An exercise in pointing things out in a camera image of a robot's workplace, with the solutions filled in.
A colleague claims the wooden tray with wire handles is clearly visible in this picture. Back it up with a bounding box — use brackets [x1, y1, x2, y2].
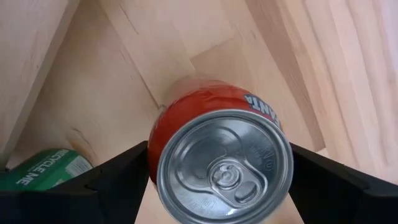
[0, 0, 81, 170]

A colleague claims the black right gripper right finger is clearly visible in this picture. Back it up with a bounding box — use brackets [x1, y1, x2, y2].
[287, 142, 398, 224]

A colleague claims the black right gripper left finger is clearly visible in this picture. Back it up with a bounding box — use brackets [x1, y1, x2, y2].
[0, 140, 151, 224]

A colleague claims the orange-red Fanta can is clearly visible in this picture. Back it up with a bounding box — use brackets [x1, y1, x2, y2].
[147, 77, 295, 224]

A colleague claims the green Sprite can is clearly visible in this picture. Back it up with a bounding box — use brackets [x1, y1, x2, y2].
[0, 147, 95, 192]

